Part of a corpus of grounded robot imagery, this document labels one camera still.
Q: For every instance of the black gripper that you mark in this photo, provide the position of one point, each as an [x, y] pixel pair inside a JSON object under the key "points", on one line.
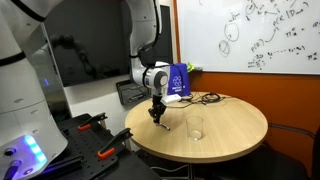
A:
{"points": [[158, 103]]}

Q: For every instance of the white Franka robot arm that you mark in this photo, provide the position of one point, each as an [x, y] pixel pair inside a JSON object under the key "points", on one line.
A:
{"points": [[20, 83]]}

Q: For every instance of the clear glass cup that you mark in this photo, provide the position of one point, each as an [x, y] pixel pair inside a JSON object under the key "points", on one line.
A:
{"points": [[195, 128]]}

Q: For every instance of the blue bag with white print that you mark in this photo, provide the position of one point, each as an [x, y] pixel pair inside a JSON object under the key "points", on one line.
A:
{"points": [[178, 81]]}

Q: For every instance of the green object at whiteboard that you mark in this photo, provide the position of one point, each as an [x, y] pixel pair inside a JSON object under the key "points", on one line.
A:
{"points": [[190, 67]]}

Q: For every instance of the whiteboard with writing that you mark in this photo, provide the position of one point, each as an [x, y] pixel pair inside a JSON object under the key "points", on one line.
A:
{"points": [[266, 33]]}

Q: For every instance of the black office chair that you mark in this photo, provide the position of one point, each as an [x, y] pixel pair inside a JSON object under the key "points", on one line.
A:
{"points": [[316, 160]]}

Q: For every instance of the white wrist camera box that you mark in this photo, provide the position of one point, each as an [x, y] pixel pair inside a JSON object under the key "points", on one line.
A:
{"points": [[171, 99]]}

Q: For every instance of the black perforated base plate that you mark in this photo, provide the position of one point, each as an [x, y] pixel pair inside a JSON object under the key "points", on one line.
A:
{"points": [[86, 146]]}

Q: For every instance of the black wall monitor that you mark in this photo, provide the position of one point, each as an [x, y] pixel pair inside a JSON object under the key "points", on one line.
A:
{"points": [[93, 40]]}

